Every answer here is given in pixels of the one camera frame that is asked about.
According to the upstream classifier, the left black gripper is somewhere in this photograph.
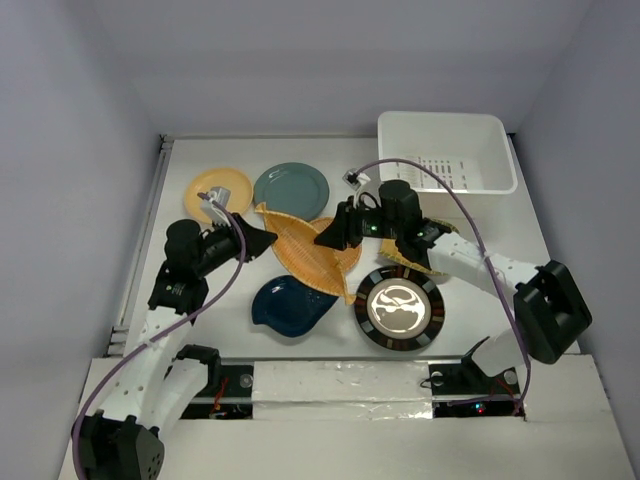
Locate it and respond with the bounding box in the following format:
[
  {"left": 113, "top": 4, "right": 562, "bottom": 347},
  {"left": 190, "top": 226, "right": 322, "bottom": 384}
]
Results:
[{"left": 194, "top": 212, "right": 277, "bottom": 277}]

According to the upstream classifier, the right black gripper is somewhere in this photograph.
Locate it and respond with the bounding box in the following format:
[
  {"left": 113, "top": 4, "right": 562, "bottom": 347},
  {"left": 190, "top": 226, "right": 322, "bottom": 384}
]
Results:
[{"left": 314, "top": 194, "right": 402, "bottom": 250}]

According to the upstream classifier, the round woven orange basket plate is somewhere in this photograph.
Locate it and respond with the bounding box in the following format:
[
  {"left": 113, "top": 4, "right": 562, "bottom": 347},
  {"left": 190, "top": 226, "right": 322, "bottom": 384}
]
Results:
[{"left": 310, "top": 217, "right": 362, "bottom": 274}]

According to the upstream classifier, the orange woven boat-shaped basket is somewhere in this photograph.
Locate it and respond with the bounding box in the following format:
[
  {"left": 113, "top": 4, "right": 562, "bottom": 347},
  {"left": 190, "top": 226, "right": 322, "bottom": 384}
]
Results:
[{"left": 255, "top": 203, "right": 355, "bottom": 305}]

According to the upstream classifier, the dark blue leaf-shaped plate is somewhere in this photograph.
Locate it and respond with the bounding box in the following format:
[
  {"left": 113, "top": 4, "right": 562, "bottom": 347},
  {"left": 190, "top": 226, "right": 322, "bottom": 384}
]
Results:
[{"left": 251, "top": 275, "right": 338, "bottom": 338}]

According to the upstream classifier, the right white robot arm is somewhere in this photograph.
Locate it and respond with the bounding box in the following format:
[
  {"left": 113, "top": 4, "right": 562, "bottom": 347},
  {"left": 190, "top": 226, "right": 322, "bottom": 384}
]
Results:
[{"left": 315, "top": 180, "right": 593, "bottom": 400}]

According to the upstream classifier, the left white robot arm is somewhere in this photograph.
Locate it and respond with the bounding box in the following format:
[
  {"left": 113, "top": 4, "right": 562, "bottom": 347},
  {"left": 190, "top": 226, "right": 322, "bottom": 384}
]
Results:
[{"left": 71, "top": 213, "right": 277, "bottom": 479}]

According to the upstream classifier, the white plastic bin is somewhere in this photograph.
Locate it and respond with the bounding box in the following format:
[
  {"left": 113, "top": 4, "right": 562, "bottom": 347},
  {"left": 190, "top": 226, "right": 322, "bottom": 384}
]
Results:
[{"left": 377, "top": 111, "right": 518, "bottom": 219}]

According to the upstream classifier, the yellow round plate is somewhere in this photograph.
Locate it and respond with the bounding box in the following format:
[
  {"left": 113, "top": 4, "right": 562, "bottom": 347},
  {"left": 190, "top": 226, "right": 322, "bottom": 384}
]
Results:
[{"left": 184, "top": 167, "right": 253, "bottom": 225}]

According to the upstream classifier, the yellow woven bamboo tray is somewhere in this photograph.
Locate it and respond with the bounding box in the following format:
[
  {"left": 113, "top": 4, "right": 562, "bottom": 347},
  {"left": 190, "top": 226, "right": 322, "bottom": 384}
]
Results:
[{"left": 379, "top": 218, "right": 459, "bottom": 275}]

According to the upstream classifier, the teal round plate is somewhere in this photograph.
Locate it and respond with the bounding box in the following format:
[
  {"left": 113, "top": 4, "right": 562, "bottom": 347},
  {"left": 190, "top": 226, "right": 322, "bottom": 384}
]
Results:
[{"left": 253, "top": 162, "right": 330, "bottom": 222}]

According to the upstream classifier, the dark round patterned plate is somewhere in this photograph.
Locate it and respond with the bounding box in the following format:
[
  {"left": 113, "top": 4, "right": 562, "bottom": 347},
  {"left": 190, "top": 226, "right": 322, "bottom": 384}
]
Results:
[{"left": 353, "top": 265, "right": 446, "bottom": 352}]

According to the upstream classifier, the silver foil taped panel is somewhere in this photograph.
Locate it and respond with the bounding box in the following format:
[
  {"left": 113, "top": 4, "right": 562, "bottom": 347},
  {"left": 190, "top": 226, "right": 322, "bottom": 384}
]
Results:
[{"left": 251, "top": 360, "right": 433, "bottom": 421}]

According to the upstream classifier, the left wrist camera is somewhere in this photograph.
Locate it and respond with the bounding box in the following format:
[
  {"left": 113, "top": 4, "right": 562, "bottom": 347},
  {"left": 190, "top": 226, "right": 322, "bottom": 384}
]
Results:
[{"left": 197, "top": 186, "right": 231, "bottom": 223}]

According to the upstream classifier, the aluminium frame rail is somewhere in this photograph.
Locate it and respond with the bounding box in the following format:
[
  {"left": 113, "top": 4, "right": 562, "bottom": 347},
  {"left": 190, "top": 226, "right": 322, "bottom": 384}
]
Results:
[{"left": 103, "top": 135, "right": 174, "bottom": 358}]

